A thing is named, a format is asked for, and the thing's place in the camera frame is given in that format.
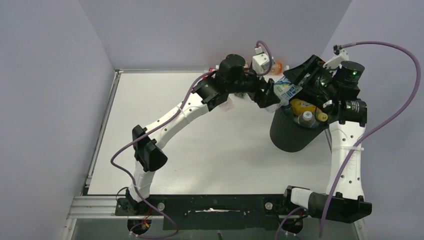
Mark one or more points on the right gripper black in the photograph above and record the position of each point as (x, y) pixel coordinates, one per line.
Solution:
(297, 75)

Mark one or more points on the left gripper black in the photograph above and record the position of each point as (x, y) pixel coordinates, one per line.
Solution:
(265, 96)

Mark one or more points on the clear bottle blue green label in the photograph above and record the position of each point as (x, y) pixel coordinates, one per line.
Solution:
(284, 90)

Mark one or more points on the yellow juice bottle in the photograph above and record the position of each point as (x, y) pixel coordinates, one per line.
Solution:
(300, 106)

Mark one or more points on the black ribbed plastic bin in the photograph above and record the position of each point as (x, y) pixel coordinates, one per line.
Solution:
(289, 136)

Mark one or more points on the green tea bottle white cap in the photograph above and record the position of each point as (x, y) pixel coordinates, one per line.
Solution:
(307, 119)

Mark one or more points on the clear bottle red blue label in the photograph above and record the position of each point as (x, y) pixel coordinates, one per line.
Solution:
(209, 70)

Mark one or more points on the clear bottle dark green label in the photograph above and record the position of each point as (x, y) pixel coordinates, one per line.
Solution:
(240, 95)

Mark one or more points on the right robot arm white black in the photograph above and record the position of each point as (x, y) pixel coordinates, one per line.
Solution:
(344, 199)

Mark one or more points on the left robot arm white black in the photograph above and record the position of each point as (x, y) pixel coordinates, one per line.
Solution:
(206, 93)

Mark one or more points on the orange drink bottle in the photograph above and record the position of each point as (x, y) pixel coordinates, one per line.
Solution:
(278, 68)

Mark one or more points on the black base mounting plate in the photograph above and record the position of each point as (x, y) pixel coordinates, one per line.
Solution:
(210, 211)

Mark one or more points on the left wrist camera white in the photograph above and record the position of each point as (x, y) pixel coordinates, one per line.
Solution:
(261, 62)

